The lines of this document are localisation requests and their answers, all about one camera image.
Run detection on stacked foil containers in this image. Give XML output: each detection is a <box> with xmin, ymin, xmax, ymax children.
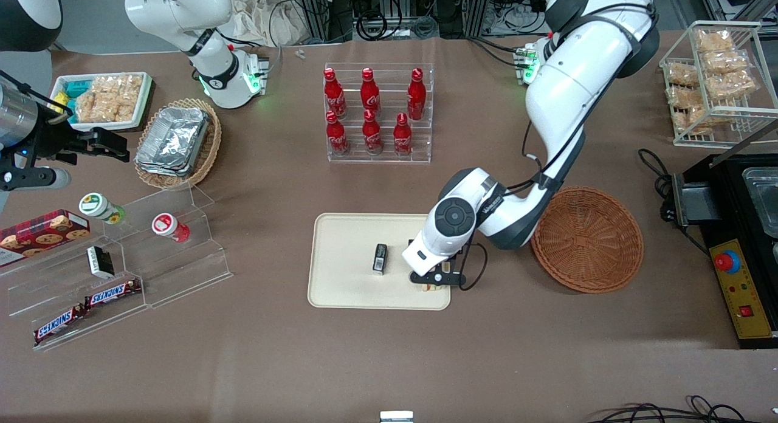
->
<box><xmin>134</xmin><ymin>106</ymin><xmax>211</xmax><ymax>178</ymax></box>

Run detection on white wire rack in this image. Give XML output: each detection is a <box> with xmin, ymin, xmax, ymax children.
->
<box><xmin>659</xmin><ymin>21</ymin><xmax>764</xmax><ymax>149</ymax></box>

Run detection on green cup with sunflower lid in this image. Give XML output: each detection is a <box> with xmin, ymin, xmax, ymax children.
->
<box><xmin>78</xmin><ymin>192</ymin><xmax>127</xmax><ymax>225</ymax></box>

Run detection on black floor cables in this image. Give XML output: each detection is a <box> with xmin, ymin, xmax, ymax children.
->
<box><xmin>585</xmin><ymin>394</ymin><xmax>778</xmax><ymax>423</ymax></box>

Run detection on red cola bottle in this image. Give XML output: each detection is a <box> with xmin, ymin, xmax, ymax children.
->
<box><xmin>407</xmin><ymin>67</ymin><xmax>427</xmax><ymax>121</ymax></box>
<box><xmin>362</xmin><ymin>109</ymin><xmax>384</xmax><ymax>155</ymax></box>
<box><xmin>360</xmin><ymin>67</ymin><xmax>382</xmax><ymax>115</ymax></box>
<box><xmin>326</xmin><ymin>111</ymin><xmax>351</xmax><ymax>156</ymax></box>
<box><xmin>393</xmin><ymin>112</ymin><xmax>414</xmax><ymax>157</ymax></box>
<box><xmin>323</xmin><ymin>67</ymin><xmax>348</xmax><ymax>120</ymax></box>

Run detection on aluminium frame post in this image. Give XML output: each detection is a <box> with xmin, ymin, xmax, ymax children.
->
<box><xmin>294</xmin><ymin>0</ymin><xmax>354</xmax><ymax>44</ymax></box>
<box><xmin>464</xmin><ymin>0</ymin><xmax>494</xmax><ymax>38</ymax></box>

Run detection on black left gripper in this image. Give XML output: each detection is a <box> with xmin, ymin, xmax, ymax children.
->
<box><xmin>441</xmin><ymin>246</ymin><xmax>467</xmax><ymax>274</ymax></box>

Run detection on oval tan wicker basket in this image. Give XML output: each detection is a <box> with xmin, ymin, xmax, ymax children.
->
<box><xmin>133</xmin><ymin>97</ymin><xmax>223</xmax><ymax>190</ymax></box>

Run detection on coiled black cable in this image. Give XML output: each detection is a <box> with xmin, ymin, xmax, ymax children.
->
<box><xmin>355</xmin><ymin>9</ymin><xmax>390</xmax><ymax>42</ymax></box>

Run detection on clear acrylic stepped shelf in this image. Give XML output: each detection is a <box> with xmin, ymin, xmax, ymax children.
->
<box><xmin>0</xmin><ymin>182</ymin><xmax>234</xmax><ymax>353</ymax></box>

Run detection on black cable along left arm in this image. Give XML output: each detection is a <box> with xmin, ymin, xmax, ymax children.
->
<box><xmin>456</xmin><ymin>2</ymin><xmax>661</xmax><ymax>291</ymax></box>

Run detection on beige snack pack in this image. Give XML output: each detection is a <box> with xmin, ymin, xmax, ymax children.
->
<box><xmin>702</xmin><ymin>49</ymin><xmax>750</xmax><ymax>75</ymax></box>
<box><xmin>705</xmin><ymin>70</ymin><xmax>758</xmax><ymax>101</ymax></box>
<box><xmin>666</xmin><ymin>86</ymin><xmax>703</xmax><ymax>109</ymax></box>
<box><xmin>666</xmin><ymin>63</ymin><xmax>700</xmax><ymax>88</ymax></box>
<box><xmin>676</xmin><ymin>106</ymin><xmax>724</xmax><ymax>135</ymax></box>
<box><xmin>695</xmin><ymin>29</ymin><xmax>735</xmax><ymax>53</ymax></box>

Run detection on red cup with white lid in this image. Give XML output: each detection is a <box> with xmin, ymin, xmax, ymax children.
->
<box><xmin>151</xmin><ymin>212</ymin><xmax>191</xmax><ymax>244</ymax></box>

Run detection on black cables at arm base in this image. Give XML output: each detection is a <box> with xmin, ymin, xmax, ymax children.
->
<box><xmin>467</xmin><ymin>35</ymin><xmax>531</xmax><ymax>69</ymax></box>

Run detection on black power cable with plug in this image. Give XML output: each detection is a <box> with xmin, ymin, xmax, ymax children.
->
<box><xmin>638</xmin><ymin>148</ymin><xmax>711</xmax><ymax>255</ymax></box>

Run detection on Snickers chocolate bar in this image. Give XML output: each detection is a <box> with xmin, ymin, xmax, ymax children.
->
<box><xmin>33</xmin><ymin>305</ymin><xmax>88</xmax><ymax>345</ymax></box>
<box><xmin>83</xmin><ymin>279</ymin><xmax>143</xmax><ymax>309</ymax></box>

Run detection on clear acrylic bottle rack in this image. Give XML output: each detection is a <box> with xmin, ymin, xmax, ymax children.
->
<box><xmin>324</xmin><ymin>62</ymin><xmax>434</xmax><ymax>164</ymax></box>

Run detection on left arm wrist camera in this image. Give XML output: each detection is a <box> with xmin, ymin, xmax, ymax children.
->
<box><xmin>410</xmin><ymin>270</ymin><xmax>467</xmax><ymax>291</ymax></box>

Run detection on rice cracker pack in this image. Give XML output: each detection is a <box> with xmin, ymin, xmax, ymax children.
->
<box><xmin>97</xmin><ymin>75</ymin><xmax>145</xmax><ymax>122</ymax></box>
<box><xmin>74</xmin><ymin>89</ymin><xmax>114</xmax><ymax>123</ymax></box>

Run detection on black machine with yellow panel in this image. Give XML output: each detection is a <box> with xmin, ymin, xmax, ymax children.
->
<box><xmin>672</xmin><ymin>119</ymin><xmax>778</xmax><ymax>351</ymax></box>

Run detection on cream plastic tray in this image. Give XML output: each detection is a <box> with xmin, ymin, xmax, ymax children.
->
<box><xmin>308</xmin><ymin>213</ymin><xmax>452</xmax><ymax>311</ymax></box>

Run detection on white cloth bag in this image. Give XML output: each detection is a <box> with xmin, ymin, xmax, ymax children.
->
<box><xmin>229</xmin><ymin>0</ymin><xmax>306</xmax><ymax>47</ymax></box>

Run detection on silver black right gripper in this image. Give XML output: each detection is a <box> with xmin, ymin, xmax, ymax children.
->
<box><xmin>0</xmin><ymin>81</ymin><xmax>131</xmax><ymax>170</ymax></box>

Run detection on red cookie box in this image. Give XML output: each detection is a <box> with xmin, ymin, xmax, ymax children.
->
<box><xmin>0</xmin><ymin>208</ymin><xmax>91</xmax><ymax>269</ymax></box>

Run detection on round brown wicker basket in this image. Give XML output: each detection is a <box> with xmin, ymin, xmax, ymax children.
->
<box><xmin>531</xmin><ymin>187</ymin><xmax>644</xmax><ymax>295</ymax></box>

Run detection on white rectangular snack bin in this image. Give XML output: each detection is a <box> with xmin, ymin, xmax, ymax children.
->
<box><xmin>49</xmin><ymin>72</ymin><xmax>153</xmax><ymax>132</ymax></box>

